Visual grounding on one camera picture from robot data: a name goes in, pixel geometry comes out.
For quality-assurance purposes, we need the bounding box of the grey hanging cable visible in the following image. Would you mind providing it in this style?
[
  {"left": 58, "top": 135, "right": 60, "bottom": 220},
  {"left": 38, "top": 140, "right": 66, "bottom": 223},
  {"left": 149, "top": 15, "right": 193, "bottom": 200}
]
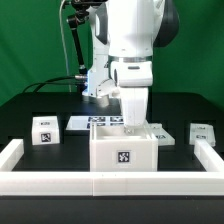
[{"left": 58, "top": 0, "right": 73, "bottom": 93}]

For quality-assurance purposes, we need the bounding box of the white cabinet body box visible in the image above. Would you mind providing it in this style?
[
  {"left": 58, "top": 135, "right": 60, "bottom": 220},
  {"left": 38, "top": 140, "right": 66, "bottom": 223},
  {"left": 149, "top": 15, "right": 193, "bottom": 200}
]
[{"left": 89, "top": 123, "right": 158, "bottom": 172}]

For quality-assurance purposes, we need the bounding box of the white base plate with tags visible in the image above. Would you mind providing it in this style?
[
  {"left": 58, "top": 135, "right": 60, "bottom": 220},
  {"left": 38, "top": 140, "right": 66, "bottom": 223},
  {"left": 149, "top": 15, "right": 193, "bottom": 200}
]
[{"left": 66, "top": 116, "right": 123, "bottom": 131}]

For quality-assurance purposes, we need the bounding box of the white cabinet door panel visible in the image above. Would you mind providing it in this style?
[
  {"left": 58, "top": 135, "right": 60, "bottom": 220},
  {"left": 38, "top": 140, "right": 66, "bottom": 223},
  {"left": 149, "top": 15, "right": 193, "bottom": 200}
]
[
  {"left": 189, "top": 123, "right": 216, "bottom": 147},
  {"left": 148, "top": 123, "right": 175, "bottom": 146}
]

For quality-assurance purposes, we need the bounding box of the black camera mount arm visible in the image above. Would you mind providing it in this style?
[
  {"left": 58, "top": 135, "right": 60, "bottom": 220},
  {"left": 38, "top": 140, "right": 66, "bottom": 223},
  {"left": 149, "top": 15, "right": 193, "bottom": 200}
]
[{"left": 66, "top": 0, "right": 101, "bottom": 79}]

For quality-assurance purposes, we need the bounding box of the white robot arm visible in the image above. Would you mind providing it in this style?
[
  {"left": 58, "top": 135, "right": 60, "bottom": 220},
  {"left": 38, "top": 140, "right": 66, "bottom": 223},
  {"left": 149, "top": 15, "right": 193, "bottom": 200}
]
[{"left": 84, "top": 0, "right": 179, "bottom": 132}]

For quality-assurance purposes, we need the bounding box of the black cable bundle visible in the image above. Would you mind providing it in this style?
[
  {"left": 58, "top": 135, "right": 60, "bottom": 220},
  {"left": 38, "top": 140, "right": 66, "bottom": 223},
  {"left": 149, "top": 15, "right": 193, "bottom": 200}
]
[{"left": 22, "top": 75, "right": 88, "bottom": 94}]

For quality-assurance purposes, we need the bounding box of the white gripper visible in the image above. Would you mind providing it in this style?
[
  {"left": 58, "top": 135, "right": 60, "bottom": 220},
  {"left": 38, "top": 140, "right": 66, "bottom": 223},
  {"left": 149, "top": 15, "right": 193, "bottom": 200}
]
[{"left": 113, "top": 61, "right": 153, "bottom": 134}]

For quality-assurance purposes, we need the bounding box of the white U-shaped fence wall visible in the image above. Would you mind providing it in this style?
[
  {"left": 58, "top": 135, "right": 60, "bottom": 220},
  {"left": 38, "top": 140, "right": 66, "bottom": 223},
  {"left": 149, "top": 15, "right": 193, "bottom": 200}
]
[{"left": 0, "top": 139, "right": 224, "bottom": 196}]

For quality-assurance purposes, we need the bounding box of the small white cabinet top block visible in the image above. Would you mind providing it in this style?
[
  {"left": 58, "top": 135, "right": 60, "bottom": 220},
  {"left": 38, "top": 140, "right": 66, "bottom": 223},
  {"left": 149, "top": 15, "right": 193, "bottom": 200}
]
[{"left": 31, "top": 116, "right": 60, "bottom": 145}]

